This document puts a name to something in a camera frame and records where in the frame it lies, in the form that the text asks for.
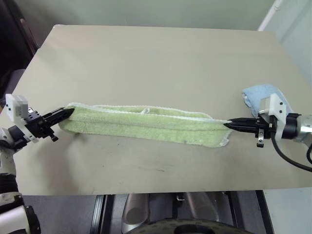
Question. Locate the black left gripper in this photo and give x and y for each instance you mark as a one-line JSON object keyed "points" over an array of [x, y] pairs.
{"points": [[35, 124]]}

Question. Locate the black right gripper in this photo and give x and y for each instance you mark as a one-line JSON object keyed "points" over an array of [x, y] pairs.
{"points": [[262, 125]]}

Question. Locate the green terry towel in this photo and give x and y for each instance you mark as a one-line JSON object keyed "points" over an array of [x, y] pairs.
{"points": [[146, 126]]}

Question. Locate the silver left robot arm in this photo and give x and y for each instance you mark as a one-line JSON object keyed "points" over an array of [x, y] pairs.
{"points": [[9, 214]]}

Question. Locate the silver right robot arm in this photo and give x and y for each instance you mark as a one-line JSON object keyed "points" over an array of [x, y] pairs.
{"points": [[304, 126]]}

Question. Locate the folded light blue towel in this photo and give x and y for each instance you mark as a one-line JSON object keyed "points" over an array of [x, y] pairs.
{"points": [[258, 93]]}

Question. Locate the grey seat cushion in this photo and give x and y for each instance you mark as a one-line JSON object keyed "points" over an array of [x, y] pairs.
{"points": [[13, 83]]}

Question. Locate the dark brown chair back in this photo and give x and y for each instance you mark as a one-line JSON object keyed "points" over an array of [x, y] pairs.
{"points": [[29, 34]]}

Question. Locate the large black object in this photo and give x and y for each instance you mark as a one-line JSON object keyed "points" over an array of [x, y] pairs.
{"points": [[9, 36]]}

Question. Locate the grey rounded shape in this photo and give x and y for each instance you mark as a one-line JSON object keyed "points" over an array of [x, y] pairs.
{"points": [[136, 207]]}

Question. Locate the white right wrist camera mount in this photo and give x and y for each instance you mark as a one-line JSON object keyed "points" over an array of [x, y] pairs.
{"points": [[276, 104]]}

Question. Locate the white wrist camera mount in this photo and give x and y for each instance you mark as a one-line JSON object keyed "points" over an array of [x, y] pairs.
{"points": [[276, 104], [17, 104]]}

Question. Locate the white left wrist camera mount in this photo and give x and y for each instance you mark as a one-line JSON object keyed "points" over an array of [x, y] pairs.
{"points": [[17, 104]]}

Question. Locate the black table frame rail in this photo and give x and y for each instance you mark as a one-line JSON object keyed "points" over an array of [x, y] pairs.
{"points": [[100, 214], [264, 212]]}

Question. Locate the white door frame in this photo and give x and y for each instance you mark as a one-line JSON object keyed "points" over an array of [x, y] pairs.
{"points": [[269, 14]]}

